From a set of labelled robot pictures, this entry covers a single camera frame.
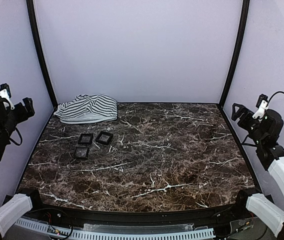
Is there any black frame post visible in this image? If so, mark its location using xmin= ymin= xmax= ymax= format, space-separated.
xmin=218 ymin=0 xmax=250 ymax=108
xmin=26 ymin=0 xmax=58 ymax=109

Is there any striped black white garment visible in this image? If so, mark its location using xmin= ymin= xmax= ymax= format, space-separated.
xmin=54 ymin=94 xmax=118 ymax=125

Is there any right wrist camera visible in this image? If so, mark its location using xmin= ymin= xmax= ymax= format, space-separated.
xmin=256 ymin=94 xmax=268 ymax=108

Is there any black square box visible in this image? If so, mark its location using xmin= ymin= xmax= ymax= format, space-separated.
xmin=95 ymin=131 xmax=113 ymax=146
xmin=78 ymin=133 xmax=94 ymax=145
xmin=73 ymin=146 xmax=90 ymax=160

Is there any black right frame post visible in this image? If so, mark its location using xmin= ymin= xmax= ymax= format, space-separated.
xmin=218 ymin=0 xmax=250 ymax=108

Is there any black square box right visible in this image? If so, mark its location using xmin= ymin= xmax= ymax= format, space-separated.
xmin=95 ymin=131 xmax=113 ymax=146

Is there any black front table rail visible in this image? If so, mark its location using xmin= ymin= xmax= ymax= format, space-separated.
xmin=25 ymin=204 xmax=251 ymax=227

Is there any black square box rear left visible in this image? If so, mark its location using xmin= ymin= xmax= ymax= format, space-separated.
xmin=78 ymin=133 xmax=94 ymax=145

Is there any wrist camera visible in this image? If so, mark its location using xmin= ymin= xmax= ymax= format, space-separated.
xmin=0 ymin=83 xmax=11 ymax=99
xmin=256 ymin=94 xmax=268 ymax=108

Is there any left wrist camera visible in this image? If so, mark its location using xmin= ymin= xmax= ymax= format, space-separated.
xmin=0 ymin=83 xmax=11 ymax=99

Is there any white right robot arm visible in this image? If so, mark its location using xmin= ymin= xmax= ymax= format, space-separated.
xmin=231 ymin=100 xmax=284 ymax=240

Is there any black left frame post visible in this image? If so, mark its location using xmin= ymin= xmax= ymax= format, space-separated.
xmin=26 ymin=0 xmax=58 ymax=109

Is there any white slotted cable duct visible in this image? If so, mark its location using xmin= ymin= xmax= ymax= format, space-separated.
xmin=14 ymin=217 xmax=216 ymax=240

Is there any black square box front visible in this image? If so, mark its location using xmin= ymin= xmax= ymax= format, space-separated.
xmin=73 ymin=146 xmax=90 ymax=160

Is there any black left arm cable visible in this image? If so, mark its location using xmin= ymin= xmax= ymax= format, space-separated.
xmin=0 ymin=81 xmax=23 ymax=147

